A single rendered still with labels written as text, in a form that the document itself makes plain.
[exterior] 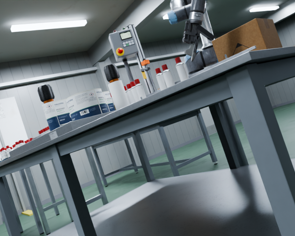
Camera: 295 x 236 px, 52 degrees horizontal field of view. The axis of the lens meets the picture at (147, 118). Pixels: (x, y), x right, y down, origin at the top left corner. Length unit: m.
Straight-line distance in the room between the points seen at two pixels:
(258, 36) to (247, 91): 1.09
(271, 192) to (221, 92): 0.27
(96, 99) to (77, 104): 0.10
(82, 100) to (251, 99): 1.01
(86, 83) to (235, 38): 5.33
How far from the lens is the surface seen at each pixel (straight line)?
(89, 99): 1.58
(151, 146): 7.35
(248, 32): 1.85
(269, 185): 0.80
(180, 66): 1.84
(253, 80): 0.75
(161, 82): 1.95
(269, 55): 0.80
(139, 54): 2.26
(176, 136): 7.83
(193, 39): 1.70
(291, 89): 10.84
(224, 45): 1.92
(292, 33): 10.61
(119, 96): 1.81
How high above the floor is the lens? 0.74
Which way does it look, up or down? 2 degrees up
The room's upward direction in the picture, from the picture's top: 19 degrees counter-clockwise
